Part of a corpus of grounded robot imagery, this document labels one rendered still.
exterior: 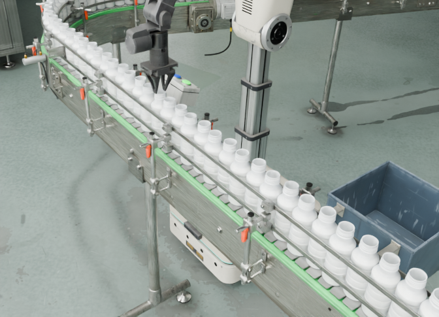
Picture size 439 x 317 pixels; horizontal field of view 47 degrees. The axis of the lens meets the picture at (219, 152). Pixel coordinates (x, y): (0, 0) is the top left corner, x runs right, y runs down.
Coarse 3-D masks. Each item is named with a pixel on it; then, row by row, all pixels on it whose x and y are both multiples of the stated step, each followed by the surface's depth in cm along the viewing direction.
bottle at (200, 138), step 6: (204, 120) 148; (198, 126) 147; (204, 126) 146; (210, 126) 147; (198, 132) 148; (204, 132) 146; (198, 138) 148; (204, 138) 147; (198, 144) 148; (198, 150) 149; (198, 156) 151; (198, 162) 152
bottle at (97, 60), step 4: (96, 48) 189; (100, 48) 190; (96, 52) 187; (100, 52) 188; (96, 56) 188; (100, 56) 188; (92, 60) 189; (96, 60) 188; (100, 60) 189; (92, 64) 189; (96, 64) 188; (100, 64) 189; (92, 68) 190; (92, 72) 191; (92, 76) 193
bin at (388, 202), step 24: (384, 168) 173; (336, 192) 160; (360, 192) 170; (384, 192) 179; (408, 192) 171; (432, 192) 163; (336, 216) 158; (360, 216) 149; (384, 216) 182; (408, 216) 174; (432, 216) 166; (360, 240) 153; (384, 240) 145; (408, 240) 173; (432, 240) 142; (408, 264) 141; (432, 264) 155
